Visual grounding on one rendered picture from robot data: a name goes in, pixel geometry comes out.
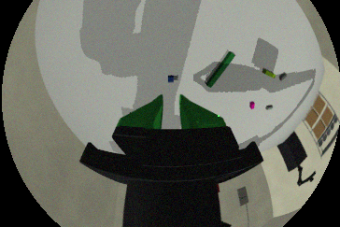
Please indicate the magenta rod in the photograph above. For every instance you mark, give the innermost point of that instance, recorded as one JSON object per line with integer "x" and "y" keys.
{"x": 252, "y": 105}

